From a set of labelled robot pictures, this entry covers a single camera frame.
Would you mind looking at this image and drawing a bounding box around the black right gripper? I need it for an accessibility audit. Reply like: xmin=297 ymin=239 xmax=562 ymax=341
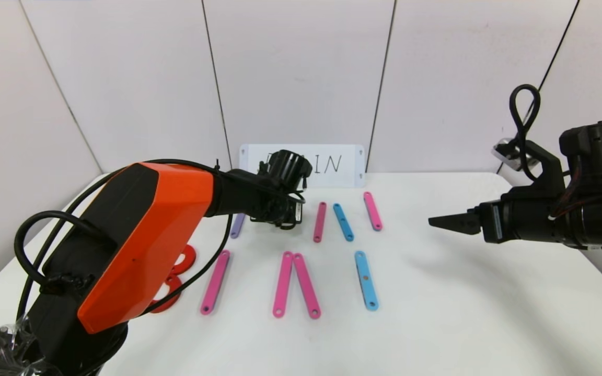
xmin=428 ymin=194 xmax=569 ymax=244

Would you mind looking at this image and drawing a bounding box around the pink bar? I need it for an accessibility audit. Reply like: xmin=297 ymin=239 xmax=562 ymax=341
xmin=273 ymin=251 xmax=294 ymax=318
xmin=363 ymin=192 xmax=383 ymax=231
xmin=313 ymin=202 xmax=328 ymax=243
xmin=293 ymin=253 xmax=322 ymax=319
xmin=200 ymin=250 xmax=231 ymax=315

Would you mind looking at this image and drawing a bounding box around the white sign card BRAIN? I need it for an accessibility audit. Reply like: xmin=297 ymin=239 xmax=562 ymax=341
xmin=240 ymin=145 xmax=365 ymax=188

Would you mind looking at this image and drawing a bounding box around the blue flat bar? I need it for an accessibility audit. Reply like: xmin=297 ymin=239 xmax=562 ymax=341
xmin=354 ymin=251 xmax=379 ymax=312
xmin=332 ymin=203 xmax=355 ymax=242

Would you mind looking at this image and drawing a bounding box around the clear plastic wrap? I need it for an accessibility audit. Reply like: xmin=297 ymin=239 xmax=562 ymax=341
xmin=0 ymin=316 xmax=45 ymax=376

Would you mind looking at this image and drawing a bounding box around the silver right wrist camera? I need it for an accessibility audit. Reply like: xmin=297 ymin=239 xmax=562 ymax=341
xmin=492 ymin=138 xmax=531 ymax=170

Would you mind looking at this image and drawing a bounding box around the black right camera bracket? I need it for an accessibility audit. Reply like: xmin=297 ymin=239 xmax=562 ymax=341
xmin=526 ymin=141 xmax=565 ymax=199

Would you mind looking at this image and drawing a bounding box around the black right camera cable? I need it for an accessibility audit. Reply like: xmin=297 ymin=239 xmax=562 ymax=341
xmin=509 ymin=85 xmax=541 ymax=181

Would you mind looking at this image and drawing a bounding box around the red half-ring piece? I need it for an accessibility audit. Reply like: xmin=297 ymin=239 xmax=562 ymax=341
xmin=171 ymin=244 xmax=198 ymax=276
xmin=149 ymin=275 xmax=183 ymax=314

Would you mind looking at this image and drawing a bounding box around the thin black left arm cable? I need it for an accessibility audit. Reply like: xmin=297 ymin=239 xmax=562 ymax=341
xmin=66 ymin=158 xmax=228 ymax=209

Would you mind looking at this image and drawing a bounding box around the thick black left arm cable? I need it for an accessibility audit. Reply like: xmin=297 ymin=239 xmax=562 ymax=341
xmin=14 ymin=210 xmax=234 ymax=324

